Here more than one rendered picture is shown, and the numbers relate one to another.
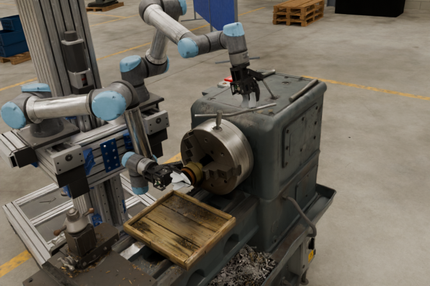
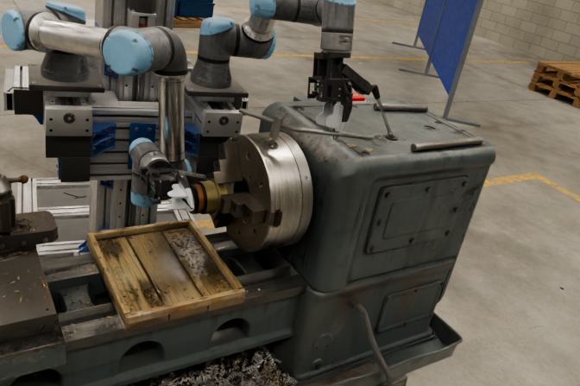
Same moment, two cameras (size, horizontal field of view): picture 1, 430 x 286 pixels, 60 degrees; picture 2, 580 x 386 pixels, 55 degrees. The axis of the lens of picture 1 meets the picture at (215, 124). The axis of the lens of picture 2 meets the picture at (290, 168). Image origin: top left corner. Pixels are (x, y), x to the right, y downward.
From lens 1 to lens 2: 0.43 m
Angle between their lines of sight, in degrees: 13
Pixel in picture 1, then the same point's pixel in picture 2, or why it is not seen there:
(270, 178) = (330, 257)
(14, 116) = (12, 30)
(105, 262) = (14, 262)
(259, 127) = (336, 167)
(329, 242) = not seen: outside the picture
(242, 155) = (291, 199)
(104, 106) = (119, 50)
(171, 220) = (156, 256)
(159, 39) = not seen: hidden behind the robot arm
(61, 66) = not seen: outside the picture
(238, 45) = (337, 18)
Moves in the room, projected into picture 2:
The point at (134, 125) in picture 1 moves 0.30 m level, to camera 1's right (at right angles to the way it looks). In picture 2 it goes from (167, 102) to (263, 129)
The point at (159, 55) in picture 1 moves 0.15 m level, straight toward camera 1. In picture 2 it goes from (259, 27) to (248, 34)
